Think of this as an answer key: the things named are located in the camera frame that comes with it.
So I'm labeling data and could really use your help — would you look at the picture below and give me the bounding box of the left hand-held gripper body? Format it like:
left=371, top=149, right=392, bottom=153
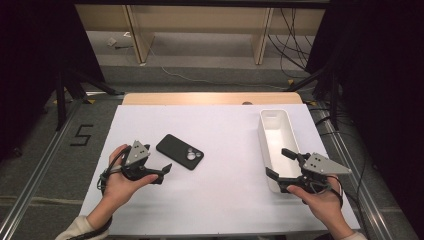
left=120, top=139, right=165, bottom=185

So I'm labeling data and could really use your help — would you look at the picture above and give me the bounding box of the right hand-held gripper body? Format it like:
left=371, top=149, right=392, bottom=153
left=278, top=152, right=353, bottom=195

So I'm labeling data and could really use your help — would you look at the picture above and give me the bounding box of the white plastic bin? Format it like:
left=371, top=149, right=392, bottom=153
left=257, top=108, right=306, bottom=194

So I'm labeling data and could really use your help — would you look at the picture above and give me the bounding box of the person's left hand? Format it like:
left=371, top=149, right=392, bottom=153
left=99, top=143, right=160, bottom=215

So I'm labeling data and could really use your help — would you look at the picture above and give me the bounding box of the person's right hand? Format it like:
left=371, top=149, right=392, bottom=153
left=286, top=174, right=348, bottom=233

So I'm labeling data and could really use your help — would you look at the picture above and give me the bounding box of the white table sheet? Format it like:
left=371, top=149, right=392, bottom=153
left=79, top=103, right=362, bottom=236

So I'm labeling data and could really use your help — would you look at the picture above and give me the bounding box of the black metal stand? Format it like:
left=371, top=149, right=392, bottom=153
left=54, top=68, right=126, bottom=132
left=283, top=63, right=341, bottom=131

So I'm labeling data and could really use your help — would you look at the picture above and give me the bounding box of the wooden table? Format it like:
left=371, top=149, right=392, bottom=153
left=121, top=92, right=304, bottom=106

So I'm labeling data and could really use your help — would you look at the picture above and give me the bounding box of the beige wooden shelf unit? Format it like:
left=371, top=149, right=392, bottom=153
left=74, top=3, right=326, bottom=66

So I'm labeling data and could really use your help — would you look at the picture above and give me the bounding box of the black curtain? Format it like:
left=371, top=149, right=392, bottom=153
left=0, top=0, right=105, bottom=161
left=305, top=0, right=424, bottom=234

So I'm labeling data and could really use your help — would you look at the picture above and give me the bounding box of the black overhead beam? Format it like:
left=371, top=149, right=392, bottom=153
left=73, top=0, right=331, bottom=9

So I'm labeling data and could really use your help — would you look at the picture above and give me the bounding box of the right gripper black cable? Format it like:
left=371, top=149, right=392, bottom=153
left=308, top=174, right=345, bottom=209

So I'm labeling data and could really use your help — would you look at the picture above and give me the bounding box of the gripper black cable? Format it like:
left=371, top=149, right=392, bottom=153
left=308, top=174, right=345, bottom=209
left=66, top=146, right=132, bottom=240

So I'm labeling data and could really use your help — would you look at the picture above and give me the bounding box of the aluminium floor rail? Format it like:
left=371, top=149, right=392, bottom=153
left=316, top=108, right=389, bottom=240
left=0, top=99, right=84, bottom=240

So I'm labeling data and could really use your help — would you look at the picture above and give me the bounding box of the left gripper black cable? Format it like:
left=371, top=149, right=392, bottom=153
left=66, top=146, right=132, bottom=240

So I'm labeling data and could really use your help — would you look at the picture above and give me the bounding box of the white floor cable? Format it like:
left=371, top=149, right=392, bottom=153
left=146, top=43, right=288, bottom=91

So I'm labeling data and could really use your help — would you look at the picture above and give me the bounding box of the bundle of black cables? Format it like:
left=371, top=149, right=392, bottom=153
left=268, top=8, right=326, bottom=79

